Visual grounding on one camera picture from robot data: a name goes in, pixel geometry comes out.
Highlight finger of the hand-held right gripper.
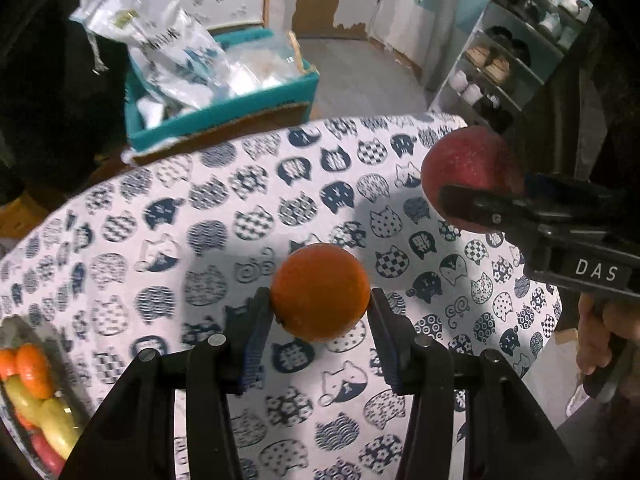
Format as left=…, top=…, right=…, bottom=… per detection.
left=522, top=172, right=631, bottom=206
left=437, top=183, right=532, bottom=242

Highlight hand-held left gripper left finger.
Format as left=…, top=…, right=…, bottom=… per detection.
left=57, top=287, right=273, bottom=480

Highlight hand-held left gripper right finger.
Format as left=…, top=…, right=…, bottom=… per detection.
left=367, top=287, right=576, bottom=480

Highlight large red apple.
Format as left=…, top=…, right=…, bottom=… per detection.
left=421, top=126, right=525, bottom=233

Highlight large orange with stem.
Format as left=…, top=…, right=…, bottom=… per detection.
left=270, top=243, right=372, bottom=343

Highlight glass plate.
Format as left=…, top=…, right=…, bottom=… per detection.
left=0, top=315, right=96, bottom=480

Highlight yellow apple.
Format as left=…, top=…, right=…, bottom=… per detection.
left=37, top=397, right=83, bottom=461

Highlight green pear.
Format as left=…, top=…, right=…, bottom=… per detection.
left=4, top=377, right=45, bottom=423

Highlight person's right hand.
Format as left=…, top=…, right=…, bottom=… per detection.
left=575, top=294, right=640, bottom=376

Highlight cat print tablecloth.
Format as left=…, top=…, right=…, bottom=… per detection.
left=0, top=112, right=563, bottom=480

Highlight rows of shoes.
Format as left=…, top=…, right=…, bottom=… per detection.
left=447, top=0, right=593, bottom=131

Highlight grey shoe rack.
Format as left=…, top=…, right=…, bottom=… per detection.
left=430, top=0, right=596, bottom=133

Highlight teal box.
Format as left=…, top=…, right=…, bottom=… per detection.
left=124, top=27, right=321, bottom=152

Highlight small red apple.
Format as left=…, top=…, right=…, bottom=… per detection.
left=30, top=432, right=67, bottom=476

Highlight clear plastic bag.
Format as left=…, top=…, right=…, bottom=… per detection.
left=220, top=42, right=306, bottom=96

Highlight dark cloth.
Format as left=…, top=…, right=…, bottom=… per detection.
left=0, top=0, right=131, bottom=201

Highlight white printed plastic bag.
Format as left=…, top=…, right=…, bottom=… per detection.
left=70, top=0, right=236, bottom=111

